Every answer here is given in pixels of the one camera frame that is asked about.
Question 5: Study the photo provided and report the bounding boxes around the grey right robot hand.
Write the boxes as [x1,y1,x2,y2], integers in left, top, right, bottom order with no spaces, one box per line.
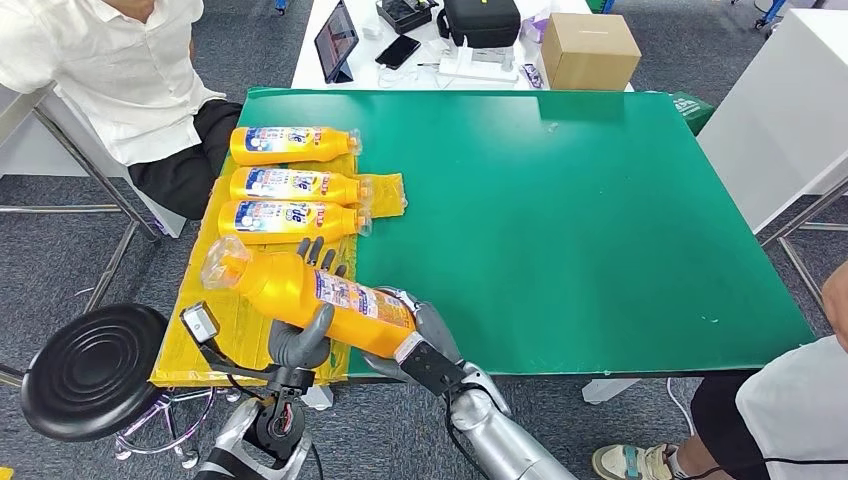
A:
[361,286,465,386]

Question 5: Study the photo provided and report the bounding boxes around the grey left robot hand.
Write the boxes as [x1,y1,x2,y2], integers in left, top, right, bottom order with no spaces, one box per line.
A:
[267,237,350,372]

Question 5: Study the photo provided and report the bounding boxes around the orange detergent bottle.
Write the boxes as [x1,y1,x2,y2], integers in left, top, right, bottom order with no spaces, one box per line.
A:
[229,126,364,167]
[229,166,374,207]
[199,236,419,360]
[217,200,374,246]

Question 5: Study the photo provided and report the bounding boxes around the white table foot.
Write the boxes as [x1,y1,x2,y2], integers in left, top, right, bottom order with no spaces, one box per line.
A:
[301,385,335,412]
[581,378,641,405]

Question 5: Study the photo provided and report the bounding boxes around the black round stool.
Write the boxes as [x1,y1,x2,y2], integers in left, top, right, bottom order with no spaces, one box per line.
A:
[20,303,203,470]

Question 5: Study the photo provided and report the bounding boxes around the white power strip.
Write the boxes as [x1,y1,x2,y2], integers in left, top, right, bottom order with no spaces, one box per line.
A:
[438,44,520,84]

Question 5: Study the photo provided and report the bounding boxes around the white desk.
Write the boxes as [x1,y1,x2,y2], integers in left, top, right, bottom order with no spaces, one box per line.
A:
[291,0,635,93]

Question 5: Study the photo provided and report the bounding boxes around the black smartphone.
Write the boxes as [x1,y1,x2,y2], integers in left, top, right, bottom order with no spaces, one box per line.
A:
[374,34,423,72]

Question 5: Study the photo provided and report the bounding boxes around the dark tablet on stand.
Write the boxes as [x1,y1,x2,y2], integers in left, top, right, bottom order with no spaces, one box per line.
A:
[313,0,360,85]

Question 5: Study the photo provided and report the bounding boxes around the black carrying case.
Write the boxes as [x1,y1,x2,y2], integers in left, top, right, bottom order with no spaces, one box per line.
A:
[436,0,522,50]

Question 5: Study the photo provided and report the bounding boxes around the black open tray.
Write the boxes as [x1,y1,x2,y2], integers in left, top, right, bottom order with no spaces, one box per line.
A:
[375,0,440,36]

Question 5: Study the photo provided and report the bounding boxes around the brown cardboard box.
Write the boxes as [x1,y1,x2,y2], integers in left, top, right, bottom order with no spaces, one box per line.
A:
[540,12,643,92]

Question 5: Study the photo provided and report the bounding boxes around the purple plastic packet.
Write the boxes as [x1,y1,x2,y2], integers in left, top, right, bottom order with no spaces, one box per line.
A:
[520,16,551,44]

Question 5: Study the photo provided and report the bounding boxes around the person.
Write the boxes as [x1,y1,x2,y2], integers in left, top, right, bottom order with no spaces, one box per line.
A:
[591,261,848,480]
[0,0,244,221]

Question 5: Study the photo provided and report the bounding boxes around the green bin with white print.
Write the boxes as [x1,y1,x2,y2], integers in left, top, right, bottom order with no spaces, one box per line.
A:
[669,92,717,137]

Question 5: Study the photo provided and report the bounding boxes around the white side table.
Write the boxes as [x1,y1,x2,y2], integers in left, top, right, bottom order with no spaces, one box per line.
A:
[696,7,848,234]

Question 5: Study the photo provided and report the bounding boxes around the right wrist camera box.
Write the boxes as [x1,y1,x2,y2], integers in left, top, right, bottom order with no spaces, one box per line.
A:
[395,331,469,399]

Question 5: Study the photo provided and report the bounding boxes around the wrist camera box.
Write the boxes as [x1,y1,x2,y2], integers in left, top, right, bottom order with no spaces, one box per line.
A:
[179,301,280,384]
[395,331,469,399]

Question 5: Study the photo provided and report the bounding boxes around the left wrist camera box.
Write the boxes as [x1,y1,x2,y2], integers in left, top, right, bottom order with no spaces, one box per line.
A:
[179,301,280,384]

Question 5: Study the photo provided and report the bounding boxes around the white floor cable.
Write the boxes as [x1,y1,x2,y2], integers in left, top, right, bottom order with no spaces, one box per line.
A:
[666,377,696,439]

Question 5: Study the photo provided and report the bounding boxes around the steel bench frame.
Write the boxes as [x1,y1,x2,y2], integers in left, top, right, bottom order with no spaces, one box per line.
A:
[0,82,164,314]

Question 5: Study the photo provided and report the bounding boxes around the metal table frame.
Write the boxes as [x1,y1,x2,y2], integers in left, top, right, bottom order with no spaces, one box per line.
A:
[759,177,848,313]

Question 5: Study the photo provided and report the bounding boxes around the blue trolley frame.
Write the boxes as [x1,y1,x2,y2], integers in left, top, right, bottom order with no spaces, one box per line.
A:
[731,0,788,31]

